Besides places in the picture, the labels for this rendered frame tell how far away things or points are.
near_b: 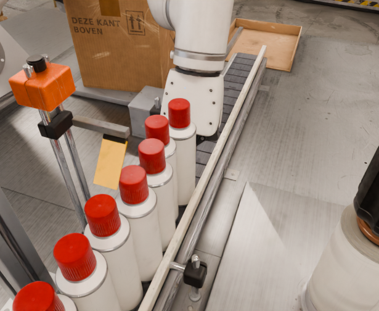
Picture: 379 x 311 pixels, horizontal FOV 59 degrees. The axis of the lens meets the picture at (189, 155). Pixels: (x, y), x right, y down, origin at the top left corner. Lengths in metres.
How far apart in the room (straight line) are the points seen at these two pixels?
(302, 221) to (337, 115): 0.44
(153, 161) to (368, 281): 0.27
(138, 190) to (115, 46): 0.60
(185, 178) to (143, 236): 0.16
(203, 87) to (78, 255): 0.33
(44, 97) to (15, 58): 0.78
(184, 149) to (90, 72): 0.55
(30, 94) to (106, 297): 0.22
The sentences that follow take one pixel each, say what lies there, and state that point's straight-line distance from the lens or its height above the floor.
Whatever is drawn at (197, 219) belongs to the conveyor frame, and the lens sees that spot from 0.59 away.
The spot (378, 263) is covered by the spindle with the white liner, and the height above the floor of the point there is 1.06.
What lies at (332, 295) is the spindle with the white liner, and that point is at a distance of 0.46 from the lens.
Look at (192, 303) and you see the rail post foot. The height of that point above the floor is 0.83.
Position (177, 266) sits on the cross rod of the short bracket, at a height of 0.91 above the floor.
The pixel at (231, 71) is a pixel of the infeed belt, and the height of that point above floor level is 0.88.
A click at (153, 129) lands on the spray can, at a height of 1.08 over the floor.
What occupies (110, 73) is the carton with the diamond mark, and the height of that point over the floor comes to 0.90.
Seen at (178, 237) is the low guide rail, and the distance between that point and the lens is 0.53.
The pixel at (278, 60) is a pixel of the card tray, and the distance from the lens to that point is 1.21.
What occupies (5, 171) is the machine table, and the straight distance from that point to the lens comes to 0.85.
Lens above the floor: 1.35
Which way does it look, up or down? 42 degrees down
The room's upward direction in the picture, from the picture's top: straight up
